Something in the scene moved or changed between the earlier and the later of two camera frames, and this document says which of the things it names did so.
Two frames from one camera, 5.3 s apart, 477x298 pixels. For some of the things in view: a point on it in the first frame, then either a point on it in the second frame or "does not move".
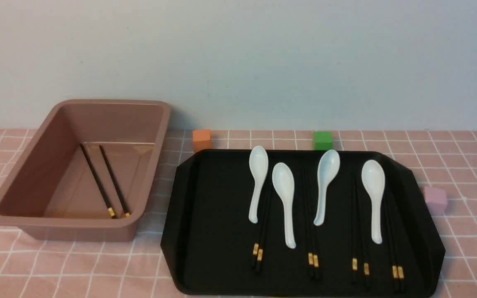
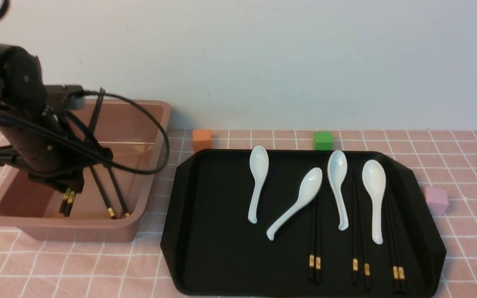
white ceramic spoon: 283,180 to 310,186
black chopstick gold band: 261,227 to 66,191
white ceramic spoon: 328,164 to 337,165
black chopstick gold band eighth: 399,246 does not move
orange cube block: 202,139 does not move
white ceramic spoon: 258,162 does not move
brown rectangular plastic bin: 50,191 does not move
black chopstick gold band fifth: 354,250 does not move
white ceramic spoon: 373,178 does not move
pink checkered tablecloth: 469,163 does not move
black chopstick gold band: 261,249 to 71,200
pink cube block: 436,199 does not move
